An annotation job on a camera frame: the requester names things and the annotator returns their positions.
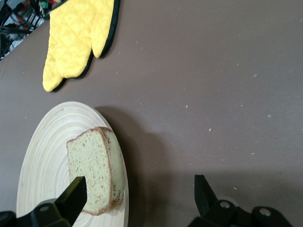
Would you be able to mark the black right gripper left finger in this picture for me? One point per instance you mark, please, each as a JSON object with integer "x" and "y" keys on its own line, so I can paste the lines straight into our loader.
{"x": 61, "y": 205}

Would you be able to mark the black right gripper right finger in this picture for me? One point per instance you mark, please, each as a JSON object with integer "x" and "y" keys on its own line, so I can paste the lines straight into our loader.
{"x": 213, "y": 212}

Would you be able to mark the slice of brown toast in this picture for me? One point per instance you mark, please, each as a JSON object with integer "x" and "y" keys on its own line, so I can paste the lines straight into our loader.
{"x": 90, "y": 160}

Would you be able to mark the round wooden plate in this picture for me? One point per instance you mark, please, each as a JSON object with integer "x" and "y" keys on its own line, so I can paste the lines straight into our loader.
{"x": 47, "y": 146}

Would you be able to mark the brown table cover sheet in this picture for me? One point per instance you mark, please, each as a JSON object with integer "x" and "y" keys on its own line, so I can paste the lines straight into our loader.
{"x": 189, "y": 94}

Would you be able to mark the yellow quilted oven mitt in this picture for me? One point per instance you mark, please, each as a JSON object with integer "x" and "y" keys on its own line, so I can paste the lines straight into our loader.
{"x": 50, "y": 80}
{"x": 75, "y": 35}

